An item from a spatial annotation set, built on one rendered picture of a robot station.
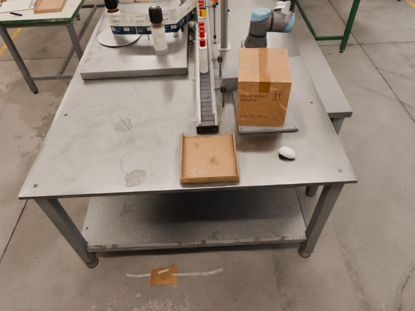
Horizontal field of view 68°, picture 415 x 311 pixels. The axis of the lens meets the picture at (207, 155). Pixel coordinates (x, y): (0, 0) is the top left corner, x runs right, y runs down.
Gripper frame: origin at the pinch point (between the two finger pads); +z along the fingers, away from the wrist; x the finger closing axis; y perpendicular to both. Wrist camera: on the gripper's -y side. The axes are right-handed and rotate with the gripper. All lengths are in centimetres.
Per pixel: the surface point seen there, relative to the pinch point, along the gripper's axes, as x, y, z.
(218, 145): 68, 46, 25
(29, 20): -111, 151, 117
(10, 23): -114, 168, 124
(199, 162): 76, 57, 25
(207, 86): 25, 40, 34
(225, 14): -26.8, 18.6, 27.1
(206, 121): 53, 49, 26
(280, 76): 50, 21, -5
